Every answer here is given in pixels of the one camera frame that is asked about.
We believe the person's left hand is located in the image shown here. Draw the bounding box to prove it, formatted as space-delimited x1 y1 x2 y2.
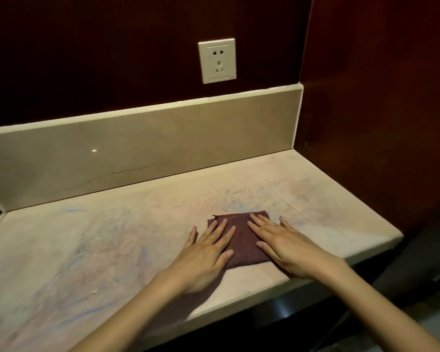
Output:
157 218 237 297

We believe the person's right hand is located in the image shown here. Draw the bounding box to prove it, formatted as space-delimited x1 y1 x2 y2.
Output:
246 213 347 281

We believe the dark red cloth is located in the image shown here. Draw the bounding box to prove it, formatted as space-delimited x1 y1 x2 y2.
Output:
207 211 280 270

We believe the person's right forearm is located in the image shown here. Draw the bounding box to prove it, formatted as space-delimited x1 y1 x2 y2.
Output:
315 257 440 352

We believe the person's left forearm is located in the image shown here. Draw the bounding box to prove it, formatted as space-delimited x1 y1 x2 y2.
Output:
68 269 186 352

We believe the beige stone backsplash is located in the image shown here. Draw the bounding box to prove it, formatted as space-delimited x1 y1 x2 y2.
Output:
0 83 304 212

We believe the beige wall power socket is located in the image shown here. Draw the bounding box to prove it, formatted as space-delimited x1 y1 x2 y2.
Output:
198 38 237 85

